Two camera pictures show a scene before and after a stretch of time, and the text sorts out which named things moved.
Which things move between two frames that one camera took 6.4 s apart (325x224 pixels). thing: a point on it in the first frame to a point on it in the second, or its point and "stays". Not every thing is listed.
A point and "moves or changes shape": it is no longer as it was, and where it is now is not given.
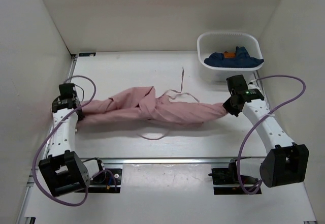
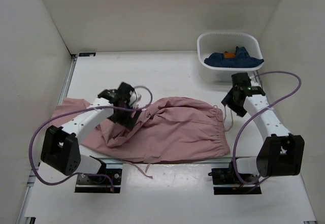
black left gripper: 81,117 to 128,122
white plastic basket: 223,54 stays
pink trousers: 143,103 moves or changes shape
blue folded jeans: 241,58 stays
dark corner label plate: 87,54 stays
